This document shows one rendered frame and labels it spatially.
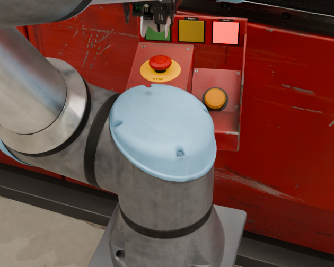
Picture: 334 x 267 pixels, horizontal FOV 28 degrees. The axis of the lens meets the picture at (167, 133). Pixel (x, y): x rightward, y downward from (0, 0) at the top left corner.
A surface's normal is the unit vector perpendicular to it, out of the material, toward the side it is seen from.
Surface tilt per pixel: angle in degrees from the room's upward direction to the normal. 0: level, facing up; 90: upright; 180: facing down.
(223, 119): 0
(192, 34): 90
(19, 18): 123
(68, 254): 0
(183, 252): 72
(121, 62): 90
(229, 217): 0
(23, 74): 91
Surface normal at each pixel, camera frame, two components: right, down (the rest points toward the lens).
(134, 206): -0.58, 0.55
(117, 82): -0.36, 0.62
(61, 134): 0.29, 0.22
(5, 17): 0.37, 0.90
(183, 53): -0.02, -0.75
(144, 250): -0.43, 0.34
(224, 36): -0.12, 0.65
